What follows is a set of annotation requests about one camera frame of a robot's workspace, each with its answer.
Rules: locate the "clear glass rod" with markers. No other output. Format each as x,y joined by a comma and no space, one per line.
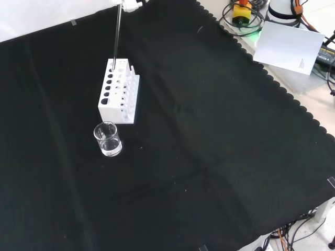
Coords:
117,39

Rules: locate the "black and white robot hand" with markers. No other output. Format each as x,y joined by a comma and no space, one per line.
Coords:
130,5

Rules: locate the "yellow stop button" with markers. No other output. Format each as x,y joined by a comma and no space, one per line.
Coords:
242,13

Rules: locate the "black bench cloth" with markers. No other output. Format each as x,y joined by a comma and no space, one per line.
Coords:
196,130

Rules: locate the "grey table frame bracket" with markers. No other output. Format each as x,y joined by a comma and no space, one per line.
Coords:
324,210

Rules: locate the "small clear glass beaker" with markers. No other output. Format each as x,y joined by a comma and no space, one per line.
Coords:
108,146

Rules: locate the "clear cloth clip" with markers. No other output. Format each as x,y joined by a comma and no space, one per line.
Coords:
74,22
331,182
202,247

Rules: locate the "black power adapter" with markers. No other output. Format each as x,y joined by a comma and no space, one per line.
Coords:
327,53

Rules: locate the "white test tube rack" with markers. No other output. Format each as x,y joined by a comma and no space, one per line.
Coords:
111,109

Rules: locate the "pale board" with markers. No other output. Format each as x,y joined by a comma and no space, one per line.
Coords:
288,47

